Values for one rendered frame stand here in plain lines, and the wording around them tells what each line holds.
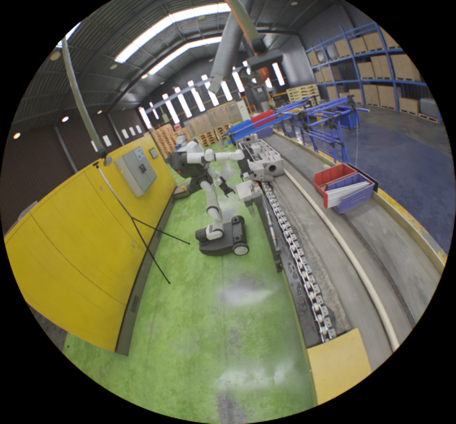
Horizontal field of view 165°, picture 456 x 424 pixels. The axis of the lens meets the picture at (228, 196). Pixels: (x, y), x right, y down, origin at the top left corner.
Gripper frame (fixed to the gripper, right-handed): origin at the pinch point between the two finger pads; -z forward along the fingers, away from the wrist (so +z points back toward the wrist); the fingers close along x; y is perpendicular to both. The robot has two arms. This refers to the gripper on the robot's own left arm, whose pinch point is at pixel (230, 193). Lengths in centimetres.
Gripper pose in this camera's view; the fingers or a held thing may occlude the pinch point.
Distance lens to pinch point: 198.6
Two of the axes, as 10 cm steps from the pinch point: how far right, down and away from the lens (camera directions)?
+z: -6.2, -6.8, -4.0
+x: 7.8, -4.7, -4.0
